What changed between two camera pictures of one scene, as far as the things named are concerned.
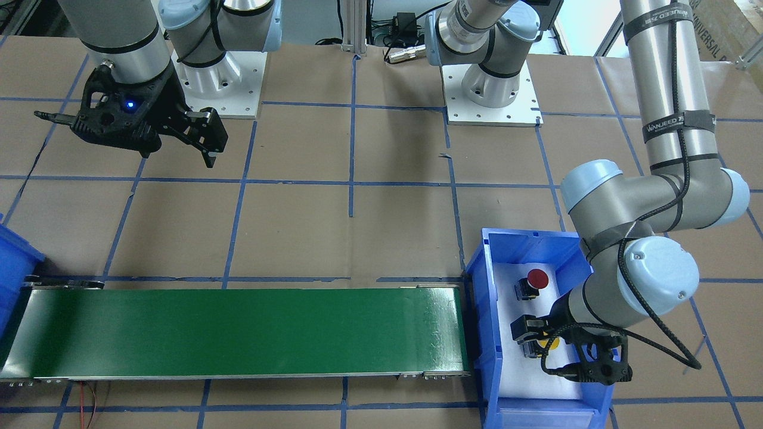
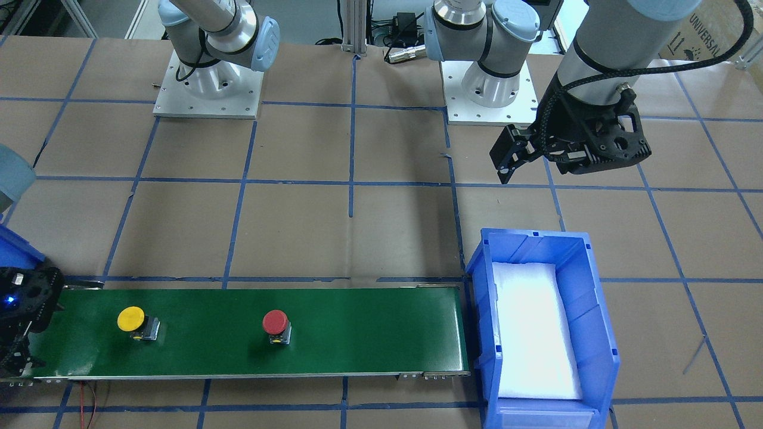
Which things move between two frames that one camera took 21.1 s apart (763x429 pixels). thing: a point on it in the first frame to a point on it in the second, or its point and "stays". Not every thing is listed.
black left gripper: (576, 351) to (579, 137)
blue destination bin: (18, 258) stays
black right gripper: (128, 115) to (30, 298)
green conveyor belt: (53, 332) stays
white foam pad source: (522, 377) stays
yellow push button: (536, 348) to (133, 319)
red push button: (528, 288) to (276, 325)
